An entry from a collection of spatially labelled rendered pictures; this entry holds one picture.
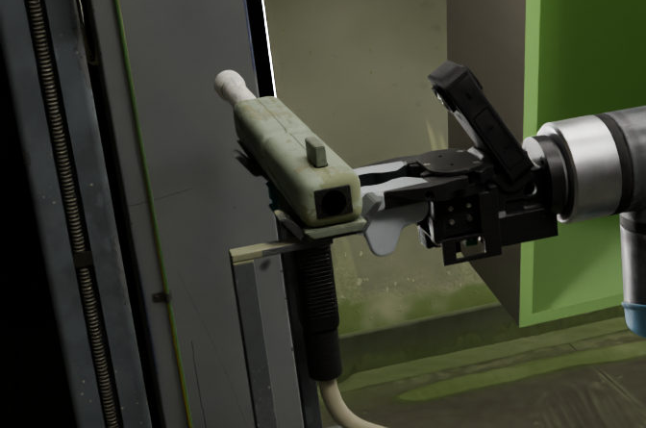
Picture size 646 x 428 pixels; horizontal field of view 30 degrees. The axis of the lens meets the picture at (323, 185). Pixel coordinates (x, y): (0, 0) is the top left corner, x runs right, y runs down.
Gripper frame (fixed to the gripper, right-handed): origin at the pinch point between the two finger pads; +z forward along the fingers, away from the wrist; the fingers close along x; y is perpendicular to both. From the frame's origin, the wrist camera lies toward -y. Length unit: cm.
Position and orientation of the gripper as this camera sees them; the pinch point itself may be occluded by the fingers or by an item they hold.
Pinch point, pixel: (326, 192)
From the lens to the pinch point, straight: 101.1
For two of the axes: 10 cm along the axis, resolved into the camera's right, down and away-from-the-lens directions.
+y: 1.2, 9.5, 2.9
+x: -2.3, -2.6, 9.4
